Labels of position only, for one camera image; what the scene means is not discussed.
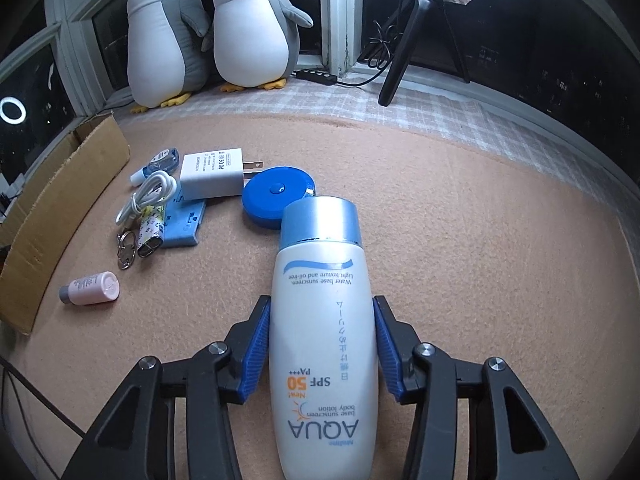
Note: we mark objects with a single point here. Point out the black tripod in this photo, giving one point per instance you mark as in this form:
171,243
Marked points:
400,55

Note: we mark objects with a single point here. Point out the white sunscreen bottle blue cap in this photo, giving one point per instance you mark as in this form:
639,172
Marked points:
320,360

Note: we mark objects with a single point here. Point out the black power strip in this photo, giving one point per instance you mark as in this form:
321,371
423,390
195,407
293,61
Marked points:
315,74

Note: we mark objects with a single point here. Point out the large penguin plush toy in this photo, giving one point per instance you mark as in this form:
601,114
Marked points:
155,45

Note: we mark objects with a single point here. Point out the tan felt mat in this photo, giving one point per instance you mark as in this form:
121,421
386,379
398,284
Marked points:
450,260

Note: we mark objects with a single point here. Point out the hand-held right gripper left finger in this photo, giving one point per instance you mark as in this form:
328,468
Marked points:
255,355

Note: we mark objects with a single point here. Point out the small penguin plush toy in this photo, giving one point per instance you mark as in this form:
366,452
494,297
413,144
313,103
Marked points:
250,35

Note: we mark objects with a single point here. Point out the cardboard box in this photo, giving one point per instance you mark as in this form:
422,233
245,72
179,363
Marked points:
65,200

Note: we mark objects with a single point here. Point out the white plug charger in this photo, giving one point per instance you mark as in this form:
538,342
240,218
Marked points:
210,175

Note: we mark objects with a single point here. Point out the white checked cloth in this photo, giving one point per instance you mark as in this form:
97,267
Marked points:
300,105

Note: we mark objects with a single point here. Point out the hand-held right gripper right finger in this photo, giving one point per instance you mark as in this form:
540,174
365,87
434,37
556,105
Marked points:
386,355

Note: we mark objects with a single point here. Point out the round blue tape measure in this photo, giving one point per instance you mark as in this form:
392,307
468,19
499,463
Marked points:
272,195

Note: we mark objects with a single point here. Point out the white window frame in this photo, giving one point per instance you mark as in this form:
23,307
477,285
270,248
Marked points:
340,10

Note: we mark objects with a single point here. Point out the small pink bottle grey cap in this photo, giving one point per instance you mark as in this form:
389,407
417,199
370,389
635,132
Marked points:
95,287

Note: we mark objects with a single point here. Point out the flat blue plastic case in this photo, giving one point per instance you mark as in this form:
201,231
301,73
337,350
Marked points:
182,225

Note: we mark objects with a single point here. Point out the patterned lighter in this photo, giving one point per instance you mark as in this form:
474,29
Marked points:
150,232

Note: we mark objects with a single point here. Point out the small clear blue dropper bottle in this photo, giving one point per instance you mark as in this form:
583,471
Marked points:
162,160

